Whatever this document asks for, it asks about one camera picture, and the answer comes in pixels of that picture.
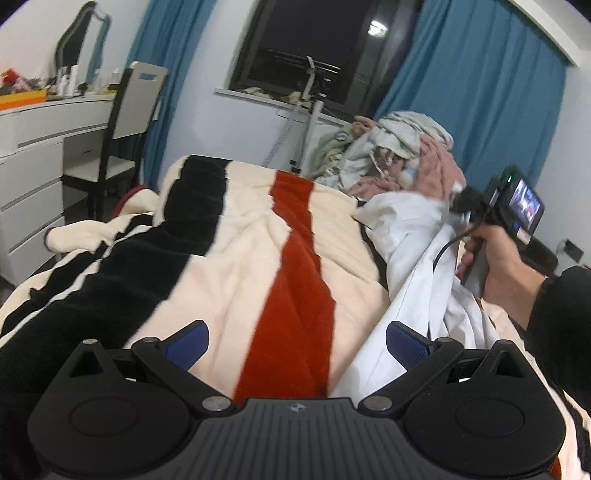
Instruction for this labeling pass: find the white t-shirt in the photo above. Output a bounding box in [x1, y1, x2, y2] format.
[330, 189, 499, 400]

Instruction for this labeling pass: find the black wall socket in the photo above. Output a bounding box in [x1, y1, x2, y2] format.
[556, 239, 585, 261]

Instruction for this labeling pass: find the pink fluffy blanket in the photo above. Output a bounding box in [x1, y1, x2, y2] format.
[348, 117, 467, 199]

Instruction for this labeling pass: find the orange box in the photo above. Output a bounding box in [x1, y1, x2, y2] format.
[0, 90, 48, 110]

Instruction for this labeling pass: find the dark window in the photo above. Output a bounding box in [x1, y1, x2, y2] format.
[229, 0, 423, 107]

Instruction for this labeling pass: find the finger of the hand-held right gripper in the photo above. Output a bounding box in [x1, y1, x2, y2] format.
[450, 185, 485, 215]

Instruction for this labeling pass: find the white-backed chair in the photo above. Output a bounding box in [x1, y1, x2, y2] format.
[62, 61, 169, 220]

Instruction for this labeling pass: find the vanity mirror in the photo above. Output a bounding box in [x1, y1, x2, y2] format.
[55, 1, 112, 70]

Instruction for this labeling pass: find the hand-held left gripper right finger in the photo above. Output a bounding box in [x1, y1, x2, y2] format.
[358, 320, 527, 414]

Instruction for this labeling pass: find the person's right hand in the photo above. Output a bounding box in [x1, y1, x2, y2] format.
[457, 225, 546, 325]

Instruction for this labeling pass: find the black cable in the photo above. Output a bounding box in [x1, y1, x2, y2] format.
[431, 203, 490, 273]

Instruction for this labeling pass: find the striped fleece blanket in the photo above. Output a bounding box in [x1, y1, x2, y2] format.
[0, 154, 591, 480]

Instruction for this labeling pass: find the group of cosmetic bottles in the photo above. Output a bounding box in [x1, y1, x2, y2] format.
[44, 65, 123, 97]

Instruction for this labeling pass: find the white dresser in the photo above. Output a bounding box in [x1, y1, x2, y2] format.
[0, 95, 116, 287]

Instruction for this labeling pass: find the blue curtain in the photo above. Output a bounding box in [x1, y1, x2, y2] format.
[374, 0, 568, 190]
[127, 0, 218, 190]

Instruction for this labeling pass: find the green patterned cloth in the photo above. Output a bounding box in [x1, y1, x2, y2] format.
[314, 129, 354, 178]

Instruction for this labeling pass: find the grey-white crumpled garment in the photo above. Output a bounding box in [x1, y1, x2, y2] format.
[342, 111, 455, 185]

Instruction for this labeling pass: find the white tripod stand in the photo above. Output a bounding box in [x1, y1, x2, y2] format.
[263, 55, 342, 178]

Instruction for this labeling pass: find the person's right forearm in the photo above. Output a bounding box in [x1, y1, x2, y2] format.
[524, 265, 591, 416]

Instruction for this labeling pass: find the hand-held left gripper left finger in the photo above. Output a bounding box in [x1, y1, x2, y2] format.
[69, 319, 237, 414]

